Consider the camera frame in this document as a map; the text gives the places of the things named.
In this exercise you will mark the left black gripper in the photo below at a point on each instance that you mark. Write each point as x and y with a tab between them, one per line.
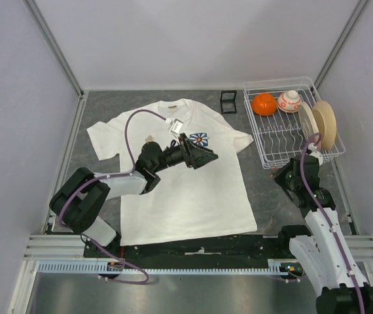
197	156

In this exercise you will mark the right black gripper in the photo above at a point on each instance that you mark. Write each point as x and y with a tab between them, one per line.
279	176

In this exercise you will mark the white t-shirt with flower print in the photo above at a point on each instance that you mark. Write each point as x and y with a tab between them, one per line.
187	203

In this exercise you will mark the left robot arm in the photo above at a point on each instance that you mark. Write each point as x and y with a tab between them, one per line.
78	202

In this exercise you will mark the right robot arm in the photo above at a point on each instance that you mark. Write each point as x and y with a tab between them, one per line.
319	245

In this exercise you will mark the small beige brooch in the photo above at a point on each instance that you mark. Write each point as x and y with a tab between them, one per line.
149	139

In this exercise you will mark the white plate pink rim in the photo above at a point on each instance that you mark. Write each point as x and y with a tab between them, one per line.
307	120

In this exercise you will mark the black square box far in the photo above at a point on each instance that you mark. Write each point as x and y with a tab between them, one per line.
228	102

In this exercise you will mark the beige plate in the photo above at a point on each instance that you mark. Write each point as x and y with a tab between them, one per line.
326	123

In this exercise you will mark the white bowl orange circles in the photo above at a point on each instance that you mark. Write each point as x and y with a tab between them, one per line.
289	101

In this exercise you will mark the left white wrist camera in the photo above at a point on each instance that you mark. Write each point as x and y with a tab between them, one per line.
174	126

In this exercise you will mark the white wire dish rack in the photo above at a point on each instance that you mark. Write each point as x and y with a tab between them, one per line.
279	136

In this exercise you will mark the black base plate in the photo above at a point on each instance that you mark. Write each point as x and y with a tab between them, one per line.
196	260

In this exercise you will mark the light blue cable duct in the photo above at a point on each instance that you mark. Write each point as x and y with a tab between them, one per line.
269	267

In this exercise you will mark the aluminium frame rail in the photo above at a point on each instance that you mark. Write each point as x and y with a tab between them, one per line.
74	247

